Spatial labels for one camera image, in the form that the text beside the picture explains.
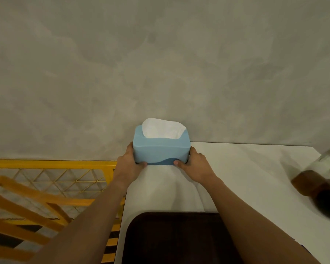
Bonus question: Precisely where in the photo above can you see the person's left hand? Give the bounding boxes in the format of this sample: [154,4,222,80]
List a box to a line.
[113,142,148,187]

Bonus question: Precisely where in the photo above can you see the yellow wire mesh cart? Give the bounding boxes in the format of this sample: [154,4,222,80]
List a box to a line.
[0,159,126,264]

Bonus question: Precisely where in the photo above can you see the white tissue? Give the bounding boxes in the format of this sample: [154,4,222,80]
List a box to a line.
[142,118,186,140]

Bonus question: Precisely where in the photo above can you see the person's left forearm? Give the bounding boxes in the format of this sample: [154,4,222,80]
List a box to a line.
[30,177,130,264]

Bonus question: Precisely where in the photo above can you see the blue tissue box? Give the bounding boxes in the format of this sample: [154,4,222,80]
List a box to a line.
[133,125,191,166]

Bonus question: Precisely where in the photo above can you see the person's right forearm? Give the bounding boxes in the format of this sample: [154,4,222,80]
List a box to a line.
[205,176,322,264]

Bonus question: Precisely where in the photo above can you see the glass bottle with brown liquid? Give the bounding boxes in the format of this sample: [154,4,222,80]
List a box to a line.
[291,144,330,223]

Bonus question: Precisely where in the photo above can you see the person's right hand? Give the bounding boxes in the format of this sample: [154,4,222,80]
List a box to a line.
[173,147,220,187]

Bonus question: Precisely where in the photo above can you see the dark brown tray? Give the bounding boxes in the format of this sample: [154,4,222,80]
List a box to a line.
[122,212,244,264]

